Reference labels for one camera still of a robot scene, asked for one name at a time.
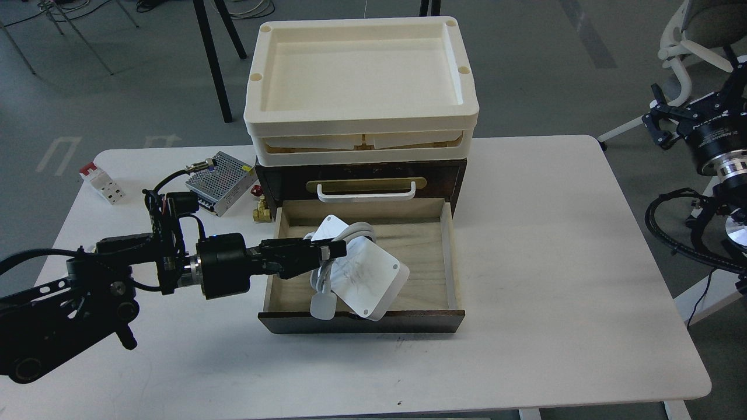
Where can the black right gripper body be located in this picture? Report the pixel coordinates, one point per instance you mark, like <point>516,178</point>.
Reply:
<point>717,138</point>

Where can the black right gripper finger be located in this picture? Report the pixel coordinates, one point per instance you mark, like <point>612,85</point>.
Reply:
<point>660,111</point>
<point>732,91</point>

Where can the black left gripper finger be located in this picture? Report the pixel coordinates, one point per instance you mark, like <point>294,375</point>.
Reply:
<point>298,256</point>

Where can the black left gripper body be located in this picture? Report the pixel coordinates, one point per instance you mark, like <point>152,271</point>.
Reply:
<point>226,263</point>

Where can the white charger with cable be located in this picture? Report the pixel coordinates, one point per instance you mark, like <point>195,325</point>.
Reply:
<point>368,278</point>

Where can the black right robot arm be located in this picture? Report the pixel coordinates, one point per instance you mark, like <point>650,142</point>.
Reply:
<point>728,200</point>

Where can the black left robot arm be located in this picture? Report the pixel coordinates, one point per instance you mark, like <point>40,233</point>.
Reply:
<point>44,327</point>

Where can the metal mesh power supply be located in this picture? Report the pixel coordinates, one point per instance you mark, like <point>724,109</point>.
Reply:
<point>219,189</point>

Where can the open wooden drawer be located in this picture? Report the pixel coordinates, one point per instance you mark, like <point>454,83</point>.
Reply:
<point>427,303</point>

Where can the white red circuit breaker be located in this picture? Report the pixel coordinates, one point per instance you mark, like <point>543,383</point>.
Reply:
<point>100,180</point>

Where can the cream plastic stacked tray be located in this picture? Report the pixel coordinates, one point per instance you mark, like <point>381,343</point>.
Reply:
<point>356,91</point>

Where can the brass valve red handle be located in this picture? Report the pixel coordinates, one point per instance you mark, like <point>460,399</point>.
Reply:
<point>261,213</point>

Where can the white cabinet handle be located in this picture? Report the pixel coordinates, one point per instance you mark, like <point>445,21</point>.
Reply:
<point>366,197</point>

